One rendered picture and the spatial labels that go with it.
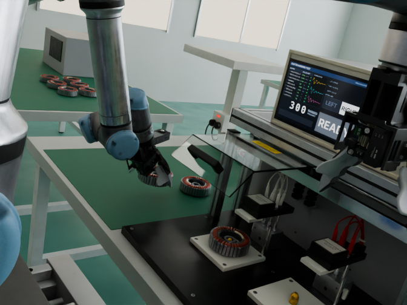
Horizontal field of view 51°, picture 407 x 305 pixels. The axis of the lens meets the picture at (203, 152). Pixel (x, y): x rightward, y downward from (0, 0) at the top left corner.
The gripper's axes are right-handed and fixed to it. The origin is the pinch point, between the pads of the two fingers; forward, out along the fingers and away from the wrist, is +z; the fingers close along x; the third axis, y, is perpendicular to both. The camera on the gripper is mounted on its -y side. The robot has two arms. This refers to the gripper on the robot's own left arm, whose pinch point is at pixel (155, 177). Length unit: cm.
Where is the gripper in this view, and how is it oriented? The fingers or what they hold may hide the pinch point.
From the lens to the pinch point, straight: 142.5
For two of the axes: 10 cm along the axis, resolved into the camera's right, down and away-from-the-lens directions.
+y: -5.3, 6.1, -5.9
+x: 8.5, 3.3, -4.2
